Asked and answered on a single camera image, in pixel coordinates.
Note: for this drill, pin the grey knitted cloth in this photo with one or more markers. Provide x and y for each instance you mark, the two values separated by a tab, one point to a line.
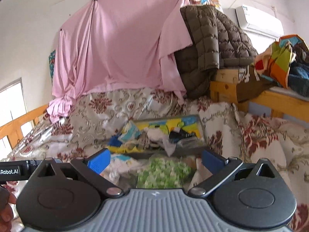
143	142

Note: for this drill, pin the brown quilted jacket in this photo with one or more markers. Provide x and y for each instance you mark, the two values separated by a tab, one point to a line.
217	42

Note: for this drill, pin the green fluffy cloth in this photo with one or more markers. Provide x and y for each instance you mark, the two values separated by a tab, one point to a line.
162	173

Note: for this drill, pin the floral satin bedspread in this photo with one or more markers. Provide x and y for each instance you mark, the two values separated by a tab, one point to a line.
228	131

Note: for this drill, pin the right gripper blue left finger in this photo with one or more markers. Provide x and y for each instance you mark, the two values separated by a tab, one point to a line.
90	170

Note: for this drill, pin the person's left hand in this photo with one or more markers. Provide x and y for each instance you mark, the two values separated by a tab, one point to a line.
7	198

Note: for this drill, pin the pink hanging sheet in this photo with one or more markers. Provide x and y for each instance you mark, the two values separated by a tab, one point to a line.
118	44

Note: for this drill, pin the colourful patchwork bag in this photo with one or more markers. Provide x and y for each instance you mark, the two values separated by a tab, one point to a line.
276	60

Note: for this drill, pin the blue denim clothing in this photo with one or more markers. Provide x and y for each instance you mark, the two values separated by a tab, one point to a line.
298	79

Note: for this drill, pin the dark striped sock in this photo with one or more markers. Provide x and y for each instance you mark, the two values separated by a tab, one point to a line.
176	135

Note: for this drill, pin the white thin cloth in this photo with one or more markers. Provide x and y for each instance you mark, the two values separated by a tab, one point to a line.
157	135

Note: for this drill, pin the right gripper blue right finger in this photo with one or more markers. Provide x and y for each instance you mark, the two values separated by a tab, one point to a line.
222	170

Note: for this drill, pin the white air conditioner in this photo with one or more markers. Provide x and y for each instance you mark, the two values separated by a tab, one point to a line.
259	22

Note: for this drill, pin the wooden bunk bed frame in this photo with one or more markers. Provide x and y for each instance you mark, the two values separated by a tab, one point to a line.
223	88

